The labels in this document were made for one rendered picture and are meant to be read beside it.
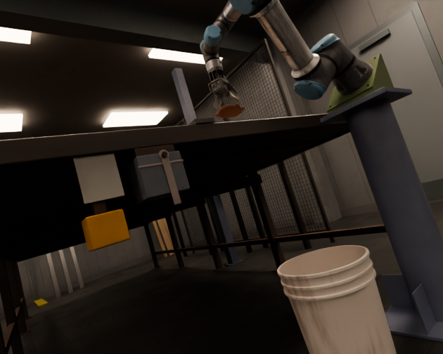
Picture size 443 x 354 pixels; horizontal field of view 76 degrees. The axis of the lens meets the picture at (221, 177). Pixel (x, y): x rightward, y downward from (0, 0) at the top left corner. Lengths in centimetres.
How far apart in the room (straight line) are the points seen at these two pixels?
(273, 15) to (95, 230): 84
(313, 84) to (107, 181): 79
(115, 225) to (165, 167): 21
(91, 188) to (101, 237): 13
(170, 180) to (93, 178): 20
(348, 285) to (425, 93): 326
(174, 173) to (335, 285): 55
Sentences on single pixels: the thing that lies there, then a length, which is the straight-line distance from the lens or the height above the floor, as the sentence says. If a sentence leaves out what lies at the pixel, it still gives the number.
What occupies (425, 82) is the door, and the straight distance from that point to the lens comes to 399.
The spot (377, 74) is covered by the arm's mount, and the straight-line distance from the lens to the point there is 133.
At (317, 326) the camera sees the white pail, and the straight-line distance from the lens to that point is 99.
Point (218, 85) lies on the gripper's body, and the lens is 136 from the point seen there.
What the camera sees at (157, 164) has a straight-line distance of 82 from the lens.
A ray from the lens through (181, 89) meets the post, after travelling 356.
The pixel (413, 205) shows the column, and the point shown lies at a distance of 127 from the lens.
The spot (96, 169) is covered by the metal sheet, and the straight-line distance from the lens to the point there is 80.
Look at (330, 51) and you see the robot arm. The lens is 125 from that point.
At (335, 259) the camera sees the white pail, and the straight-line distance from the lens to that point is 118.
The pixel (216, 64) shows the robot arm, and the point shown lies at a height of 127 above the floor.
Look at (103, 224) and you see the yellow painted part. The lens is 75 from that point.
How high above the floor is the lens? 63
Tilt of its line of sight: 6 degrees up
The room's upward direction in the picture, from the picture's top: 17 degrees counter-clockwise
